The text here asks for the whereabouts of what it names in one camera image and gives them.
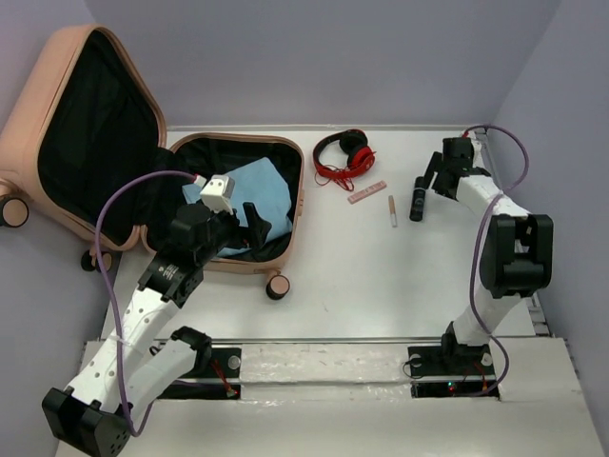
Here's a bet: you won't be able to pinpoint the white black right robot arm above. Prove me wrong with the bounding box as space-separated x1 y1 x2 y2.
423 136 554 373

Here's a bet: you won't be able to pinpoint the light blue cloth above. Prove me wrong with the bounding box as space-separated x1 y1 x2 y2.
182 158 293 248

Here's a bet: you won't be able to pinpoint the pink hard-shell suitcase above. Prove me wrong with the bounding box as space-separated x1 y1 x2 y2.
1 24 304 300

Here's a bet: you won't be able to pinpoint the pink bar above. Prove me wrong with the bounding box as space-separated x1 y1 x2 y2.
347 180 386 205

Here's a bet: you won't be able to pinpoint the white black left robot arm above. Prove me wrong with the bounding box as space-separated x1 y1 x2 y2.
42 202 271 456

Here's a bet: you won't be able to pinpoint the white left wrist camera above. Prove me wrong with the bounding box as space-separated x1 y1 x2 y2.
200 174 235 214

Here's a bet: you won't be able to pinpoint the beige white lip balm tube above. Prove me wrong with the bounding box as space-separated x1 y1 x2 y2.
388 195 398 228

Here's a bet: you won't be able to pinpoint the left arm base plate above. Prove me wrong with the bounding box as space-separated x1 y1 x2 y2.
159 347 242 401

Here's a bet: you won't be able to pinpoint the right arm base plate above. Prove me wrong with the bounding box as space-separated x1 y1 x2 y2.
403 345 500 399

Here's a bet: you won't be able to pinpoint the red black headphones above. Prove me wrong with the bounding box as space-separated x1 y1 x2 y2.
312 129 376 191

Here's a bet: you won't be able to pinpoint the black cylindrical bottle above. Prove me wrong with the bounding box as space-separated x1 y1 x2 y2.
409 176 426 222

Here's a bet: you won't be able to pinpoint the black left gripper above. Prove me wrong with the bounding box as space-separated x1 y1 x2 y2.
196 202 271 266

